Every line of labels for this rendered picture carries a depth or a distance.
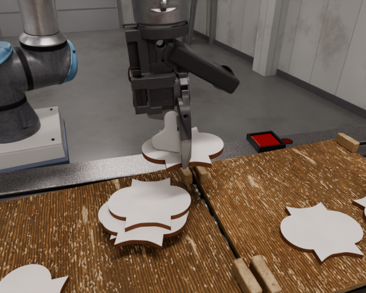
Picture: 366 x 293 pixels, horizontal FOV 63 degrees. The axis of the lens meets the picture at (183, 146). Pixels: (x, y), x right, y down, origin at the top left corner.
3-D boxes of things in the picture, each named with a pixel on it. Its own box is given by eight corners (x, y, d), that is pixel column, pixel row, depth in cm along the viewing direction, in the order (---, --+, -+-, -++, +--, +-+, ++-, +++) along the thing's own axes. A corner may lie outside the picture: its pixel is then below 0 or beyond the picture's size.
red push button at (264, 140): (250, 139, 82) (250, 135, 81) (269, 137, 83) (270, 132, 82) (259, 151, 77) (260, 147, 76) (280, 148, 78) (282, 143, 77)
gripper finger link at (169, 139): (154, 172, 46) (147, 113, 45) (192, 167, 47) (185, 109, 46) (155, 177, 43) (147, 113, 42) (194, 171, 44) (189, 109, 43)
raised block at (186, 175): (175, 170, 67) (175, 159, 65) (183, 168, 67) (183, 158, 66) (184, 186, 62) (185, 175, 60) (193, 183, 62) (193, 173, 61)
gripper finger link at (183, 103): (177, 138, 46) (171, 82, 45) (188, 137, 47) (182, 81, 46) (180, 141, 42) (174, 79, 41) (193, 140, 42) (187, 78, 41)
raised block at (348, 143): (334, 141, 77) (337, 132, 75) (340, 140, 77) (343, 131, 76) (351, 153, 72) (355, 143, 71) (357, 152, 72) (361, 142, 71)
